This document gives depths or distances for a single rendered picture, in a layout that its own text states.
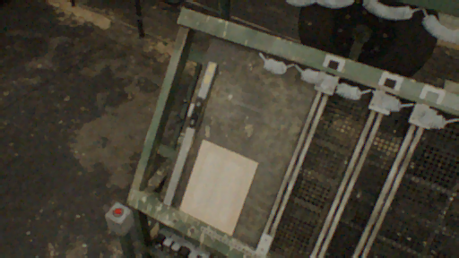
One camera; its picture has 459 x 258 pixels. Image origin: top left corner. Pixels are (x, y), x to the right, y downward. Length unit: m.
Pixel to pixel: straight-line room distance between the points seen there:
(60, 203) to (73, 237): 0.40
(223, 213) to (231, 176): 0.24
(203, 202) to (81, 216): 1.54
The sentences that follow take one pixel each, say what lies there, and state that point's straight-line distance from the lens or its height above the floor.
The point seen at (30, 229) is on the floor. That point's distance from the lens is 3.77.
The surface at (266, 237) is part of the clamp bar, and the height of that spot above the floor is 1.01.
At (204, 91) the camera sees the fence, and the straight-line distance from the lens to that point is 2.33.
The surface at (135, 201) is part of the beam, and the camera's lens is 2.64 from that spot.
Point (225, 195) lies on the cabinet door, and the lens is 2.38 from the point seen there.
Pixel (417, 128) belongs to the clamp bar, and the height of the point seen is 1.70.
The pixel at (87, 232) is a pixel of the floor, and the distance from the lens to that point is 3.60.
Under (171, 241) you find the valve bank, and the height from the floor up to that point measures 0.76.
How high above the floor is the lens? 3.01
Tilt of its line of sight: 45 degrees down
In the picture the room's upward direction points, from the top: 4 degrees clockwise
